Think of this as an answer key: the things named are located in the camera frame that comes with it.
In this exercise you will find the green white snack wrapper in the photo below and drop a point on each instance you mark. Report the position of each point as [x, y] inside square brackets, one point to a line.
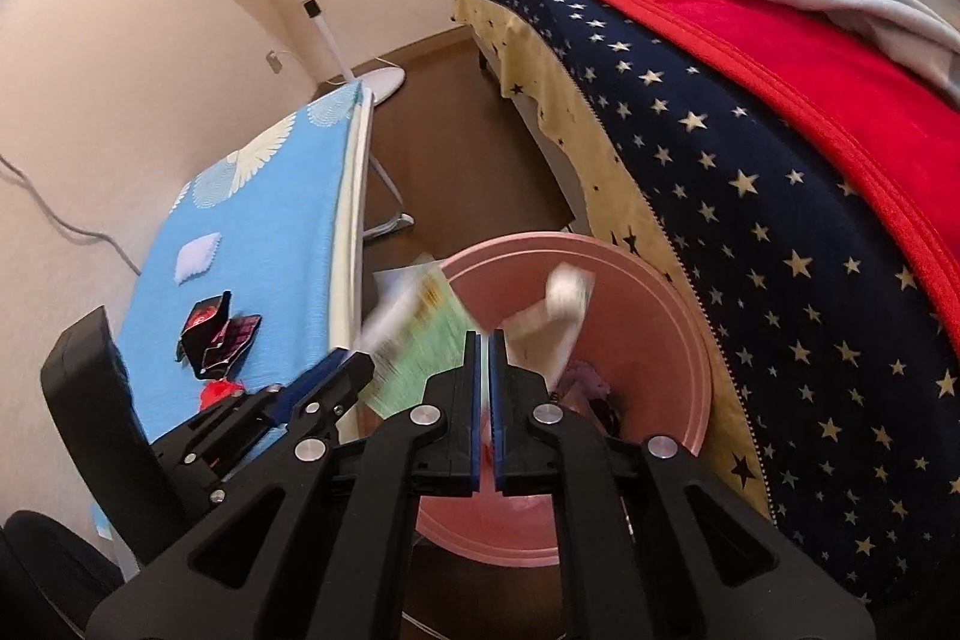
[417, 330]

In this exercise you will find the low wall outlet plug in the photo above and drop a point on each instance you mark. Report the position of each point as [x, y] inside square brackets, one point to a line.
[276, 59]

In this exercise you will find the white tissue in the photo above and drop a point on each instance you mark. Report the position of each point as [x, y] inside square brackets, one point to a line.
[541, 339]

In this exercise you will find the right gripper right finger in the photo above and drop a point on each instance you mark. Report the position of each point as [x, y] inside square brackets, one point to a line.
[651, 543]

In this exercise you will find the red plastic bag front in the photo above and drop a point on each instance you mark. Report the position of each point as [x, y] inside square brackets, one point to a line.
[215, 391]

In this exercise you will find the white foam pad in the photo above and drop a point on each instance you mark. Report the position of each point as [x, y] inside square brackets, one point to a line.
[196, 257]

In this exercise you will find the navy star bed sheet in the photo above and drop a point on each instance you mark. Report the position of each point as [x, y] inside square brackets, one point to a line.
[836, 404]

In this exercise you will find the black crab snack packet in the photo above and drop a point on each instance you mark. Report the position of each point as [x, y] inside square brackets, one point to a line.
[203, 330]

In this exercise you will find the purple foam fruit net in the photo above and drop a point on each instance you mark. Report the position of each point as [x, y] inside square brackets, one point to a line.
[580, 383]

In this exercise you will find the white folding table frame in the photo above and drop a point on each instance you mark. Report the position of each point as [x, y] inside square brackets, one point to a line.
[369, 209]

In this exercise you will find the yellow star bed skirt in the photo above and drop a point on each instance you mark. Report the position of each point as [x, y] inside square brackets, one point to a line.
[604, 198]

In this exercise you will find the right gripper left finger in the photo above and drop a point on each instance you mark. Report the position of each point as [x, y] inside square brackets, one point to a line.
[312, 539]

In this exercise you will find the black pink printed wrapper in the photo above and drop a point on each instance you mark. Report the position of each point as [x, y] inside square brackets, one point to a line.
[233, 343]

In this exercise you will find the red blanket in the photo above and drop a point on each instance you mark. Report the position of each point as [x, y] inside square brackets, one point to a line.
[787, 77]

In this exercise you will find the pink plastic trash bin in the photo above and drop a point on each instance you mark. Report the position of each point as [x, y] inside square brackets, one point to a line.
[638, 335]

